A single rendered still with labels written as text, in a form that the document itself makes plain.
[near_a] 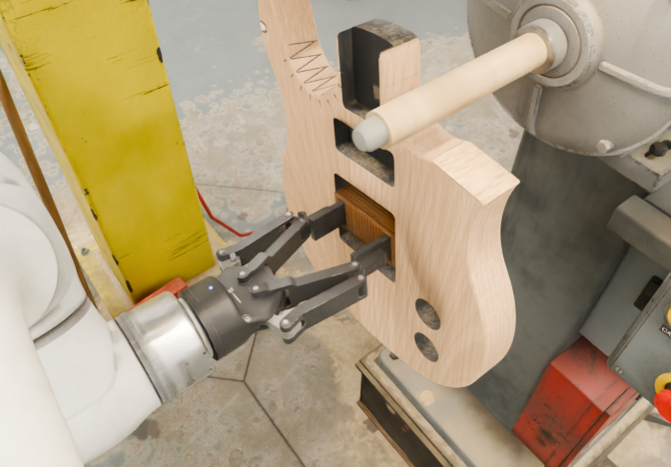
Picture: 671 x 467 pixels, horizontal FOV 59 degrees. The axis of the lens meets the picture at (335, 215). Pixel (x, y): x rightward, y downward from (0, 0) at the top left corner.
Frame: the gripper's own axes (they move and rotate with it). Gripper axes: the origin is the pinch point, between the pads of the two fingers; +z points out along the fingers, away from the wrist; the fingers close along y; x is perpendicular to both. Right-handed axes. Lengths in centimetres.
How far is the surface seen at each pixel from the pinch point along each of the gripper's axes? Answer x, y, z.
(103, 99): -17, -86, -4
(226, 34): -72, -215, 86
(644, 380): -14.3, 26.7, 16.6
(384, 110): 19.9, 8.4, -3.0
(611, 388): -47, 18, 36
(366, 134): 19.1, 8.9, -5.3
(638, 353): -11.1, 25.1, 16.6
